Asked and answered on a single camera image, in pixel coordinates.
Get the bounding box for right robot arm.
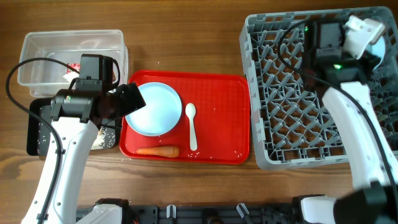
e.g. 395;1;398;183
300;16;397;223

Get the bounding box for black plastic tray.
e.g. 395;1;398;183
26;98;122;156

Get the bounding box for red snack wrapper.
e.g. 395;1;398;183
67;63;80;73

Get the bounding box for clear plastic bin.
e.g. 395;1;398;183
17;29;128;98

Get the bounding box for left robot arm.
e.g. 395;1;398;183
22;54;145;223

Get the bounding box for small light blue bowl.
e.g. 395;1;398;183
371;37;386;70

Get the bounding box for grey dishwasher rack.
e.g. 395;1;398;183
239;6;397;170

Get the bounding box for rice food scraps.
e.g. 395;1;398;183
35;121;117;154

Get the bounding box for left black cable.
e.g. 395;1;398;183
5;57;121;224

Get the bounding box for red serving tray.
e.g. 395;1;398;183
119;70;251;165

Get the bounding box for light blue plate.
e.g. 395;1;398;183
125;82;182;136

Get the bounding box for orange carrot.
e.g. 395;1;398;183
136;146;179;158

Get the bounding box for white plastic spoon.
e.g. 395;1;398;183
185;103;198;151

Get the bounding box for white tissue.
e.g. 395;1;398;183
63;72;80;83

